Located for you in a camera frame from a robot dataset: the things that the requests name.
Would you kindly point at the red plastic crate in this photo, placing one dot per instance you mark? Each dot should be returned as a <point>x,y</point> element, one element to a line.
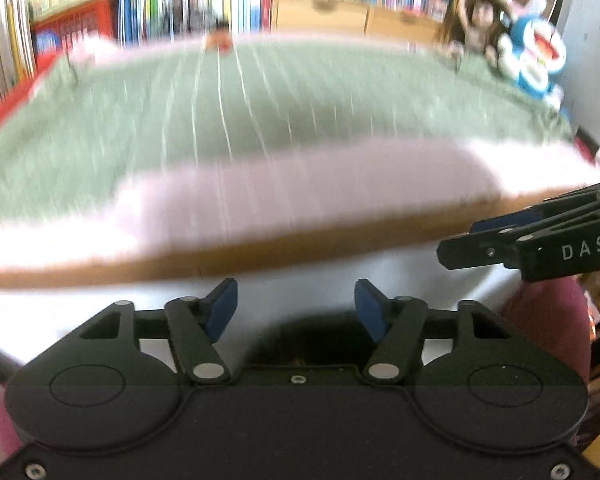
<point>59,29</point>

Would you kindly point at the long-haired doll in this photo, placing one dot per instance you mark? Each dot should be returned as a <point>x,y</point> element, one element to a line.
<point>475,27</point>

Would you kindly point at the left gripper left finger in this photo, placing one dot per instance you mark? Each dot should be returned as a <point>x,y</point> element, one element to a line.
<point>195,325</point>

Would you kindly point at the green checked cloth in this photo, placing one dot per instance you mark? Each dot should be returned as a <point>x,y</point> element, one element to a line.
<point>89,125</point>

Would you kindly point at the blue Doraemon plush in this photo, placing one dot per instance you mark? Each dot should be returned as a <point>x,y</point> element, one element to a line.
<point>531,53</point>

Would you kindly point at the magenta striped clothing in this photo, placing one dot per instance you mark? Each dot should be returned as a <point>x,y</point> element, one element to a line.
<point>554,316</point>

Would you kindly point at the wooden desk edge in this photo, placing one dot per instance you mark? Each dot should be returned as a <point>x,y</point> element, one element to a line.
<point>275,252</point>

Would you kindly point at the pink blanket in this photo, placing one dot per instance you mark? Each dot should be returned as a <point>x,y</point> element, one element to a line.
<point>337,183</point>

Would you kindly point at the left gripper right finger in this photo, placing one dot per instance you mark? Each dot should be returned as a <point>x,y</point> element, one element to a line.
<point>396,326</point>

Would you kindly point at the wooden drawer shelf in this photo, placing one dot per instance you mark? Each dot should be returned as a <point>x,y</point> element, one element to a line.
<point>353,18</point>

